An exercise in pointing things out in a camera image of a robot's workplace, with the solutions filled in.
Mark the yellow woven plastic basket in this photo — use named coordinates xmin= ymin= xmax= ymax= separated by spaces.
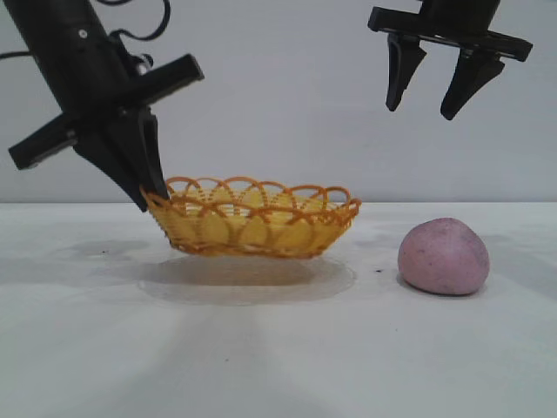
xmin=139 ymin=175 xmax=363 ymax=261

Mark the pink peach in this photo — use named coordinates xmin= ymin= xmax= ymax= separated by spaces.
xmin=397 ymin=217 xmax=492 ymax=296

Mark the black looping cable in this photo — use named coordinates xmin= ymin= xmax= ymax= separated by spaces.
xmin=97 ymin=0 xmax=171 ymax=44

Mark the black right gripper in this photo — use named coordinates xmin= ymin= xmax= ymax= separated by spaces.
xmin=367 ymin=0 xmax=534 ymax=122

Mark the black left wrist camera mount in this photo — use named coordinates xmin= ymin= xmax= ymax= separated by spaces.
xmin=108 ymin=30 xmax=153 ymax=79

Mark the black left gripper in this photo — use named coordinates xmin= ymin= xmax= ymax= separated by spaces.
xmin=8 ymin=41 xmax=205 ymax=213

